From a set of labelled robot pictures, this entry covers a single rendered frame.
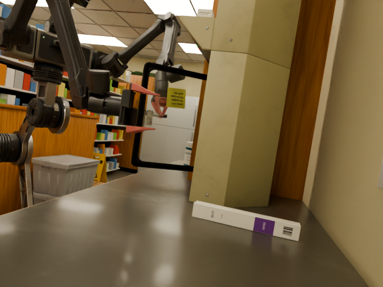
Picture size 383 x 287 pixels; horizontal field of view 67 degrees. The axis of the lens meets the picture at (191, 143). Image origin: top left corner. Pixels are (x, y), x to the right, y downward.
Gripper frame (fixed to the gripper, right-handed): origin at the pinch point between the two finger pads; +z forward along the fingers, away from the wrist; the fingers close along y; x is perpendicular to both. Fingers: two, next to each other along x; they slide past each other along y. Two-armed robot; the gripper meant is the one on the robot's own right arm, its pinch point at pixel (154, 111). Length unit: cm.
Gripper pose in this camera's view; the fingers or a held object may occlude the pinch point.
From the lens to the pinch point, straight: 84.0
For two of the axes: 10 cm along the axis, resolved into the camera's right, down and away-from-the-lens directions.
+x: 2.0, -0.2, 9.8
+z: 9.7, 1.5, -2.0
